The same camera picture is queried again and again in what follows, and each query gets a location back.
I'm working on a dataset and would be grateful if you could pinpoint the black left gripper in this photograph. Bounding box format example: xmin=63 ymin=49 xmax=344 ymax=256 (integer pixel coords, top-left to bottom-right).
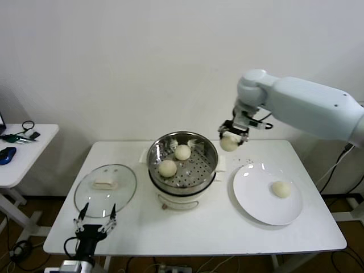
xmin=73 ymin=202 xmax=118 ymax=260

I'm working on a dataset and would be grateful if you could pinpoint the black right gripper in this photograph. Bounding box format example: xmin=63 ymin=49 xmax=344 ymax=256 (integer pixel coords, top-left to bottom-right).
xmin=217 ymin=119 xmax=250 ymax=146

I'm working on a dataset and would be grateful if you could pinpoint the white steamed baozi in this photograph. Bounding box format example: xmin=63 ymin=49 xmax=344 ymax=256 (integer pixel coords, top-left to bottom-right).
xmin=270 ymin=181 xmax=292 ymax=199
xmin=158 ymin=159 xmax=177 ymax=179
xmin=173 ymin=144 xmax=191 ymax=161
xmin=220 ymin=135 xmax=239 ymax=152

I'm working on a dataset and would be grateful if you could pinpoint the round glass pot lid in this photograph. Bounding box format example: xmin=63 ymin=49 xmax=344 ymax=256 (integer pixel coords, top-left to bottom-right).
xmin=74 ymin=164 xmax=138 ymax=219

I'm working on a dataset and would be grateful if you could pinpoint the perforated stainless steel steamer basket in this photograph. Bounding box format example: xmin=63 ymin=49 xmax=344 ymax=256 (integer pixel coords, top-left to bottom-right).
xmin=147 ymin=131 xmax=219 ymax=195

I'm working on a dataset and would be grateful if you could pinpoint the large white round plate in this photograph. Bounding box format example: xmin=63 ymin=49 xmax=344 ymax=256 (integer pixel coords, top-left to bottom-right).
xmin=233 ymin=163 xmax=304 ymax=226

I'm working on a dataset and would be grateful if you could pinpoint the white electric cooking pot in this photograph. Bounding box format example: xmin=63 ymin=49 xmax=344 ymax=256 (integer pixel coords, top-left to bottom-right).
xmin=139 ymin=149 xmax=228 ymax=211

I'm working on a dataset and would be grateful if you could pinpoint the white floor plug bundle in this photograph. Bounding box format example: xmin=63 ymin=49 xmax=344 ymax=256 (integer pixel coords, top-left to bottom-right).
xmin=10 ymin=240 xmax=32 ymax=262

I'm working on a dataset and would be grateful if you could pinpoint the small white side table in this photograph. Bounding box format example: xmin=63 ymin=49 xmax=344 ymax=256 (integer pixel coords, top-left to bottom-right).
xmin=0 ymin=123 xmax=60 ymax=239

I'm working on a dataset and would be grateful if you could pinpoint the grey power strip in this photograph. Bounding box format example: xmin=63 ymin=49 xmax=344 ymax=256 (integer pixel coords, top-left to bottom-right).
xmin=158 ymin=264 xmax=193 ymax=273

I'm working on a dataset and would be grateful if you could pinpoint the blue computer mouse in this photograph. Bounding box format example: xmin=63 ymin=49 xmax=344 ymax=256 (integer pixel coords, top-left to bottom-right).
xmin=0 ymin=147 xmax=17 ymax=166

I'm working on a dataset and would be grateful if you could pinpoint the white stand base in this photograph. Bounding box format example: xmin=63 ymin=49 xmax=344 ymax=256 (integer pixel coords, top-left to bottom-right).
xmin=331 ymin=195 xmax=364 ymax=223

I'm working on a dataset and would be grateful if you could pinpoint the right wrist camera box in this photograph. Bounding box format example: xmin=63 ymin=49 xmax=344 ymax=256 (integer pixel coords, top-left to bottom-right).
xmin=244 ymin=119 xmax=271 ymax=130

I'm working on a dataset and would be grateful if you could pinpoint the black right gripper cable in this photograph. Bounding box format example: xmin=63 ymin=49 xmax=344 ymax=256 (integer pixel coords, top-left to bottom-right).
xmin=250 ymin=112 xmax=274 ymax=130

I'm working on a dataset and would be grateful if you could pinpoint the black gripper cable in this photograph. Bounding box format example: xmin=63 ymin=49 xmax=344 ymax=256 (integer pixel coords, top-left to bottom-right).
xmin=250 ymin=112 xmax=274 ymax=130
xmin=64 ymin=237 xmax=79 ymax=258

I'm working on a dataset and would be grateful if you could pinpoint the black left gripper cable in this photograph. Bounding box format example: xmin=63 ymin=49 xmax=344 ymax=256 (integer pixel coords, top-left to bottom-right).
xmin=64 ymin=237 xmax=79 ymax=258

